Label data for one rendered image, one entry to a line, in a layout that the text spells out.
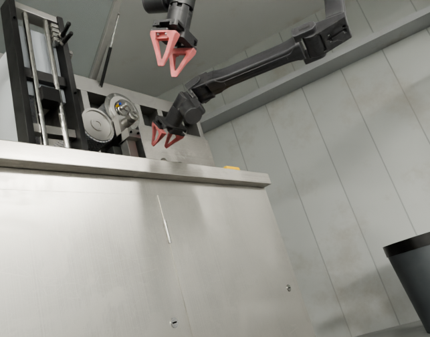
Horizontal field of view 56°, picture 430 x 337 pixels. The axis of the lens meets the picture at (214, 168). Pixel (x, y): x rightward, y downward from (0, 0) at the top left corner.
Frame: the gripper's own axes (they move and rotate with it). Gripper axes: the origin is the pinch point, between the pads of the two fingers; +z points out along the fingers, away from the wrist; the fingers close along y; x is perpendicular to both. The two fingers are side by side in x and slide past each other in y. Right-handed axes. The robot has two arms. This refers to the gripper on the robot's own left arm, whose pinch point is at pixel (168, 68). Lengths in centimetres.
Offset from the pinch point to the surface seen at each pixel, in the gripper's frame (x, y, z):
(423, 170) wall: 63, -304, -42
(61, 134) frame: -29.6, -1.9, 17.6
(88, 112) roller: -43.6, -23.3, 5.4
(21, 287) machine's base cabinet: -3, 23, 48
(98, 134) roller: -39.3, -25.4, 11.9
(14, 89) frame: -39.4, 7.2, 9.1
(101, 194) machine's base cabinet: -6.5, 4.9, 30.8
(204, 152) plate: -53, -127, -4
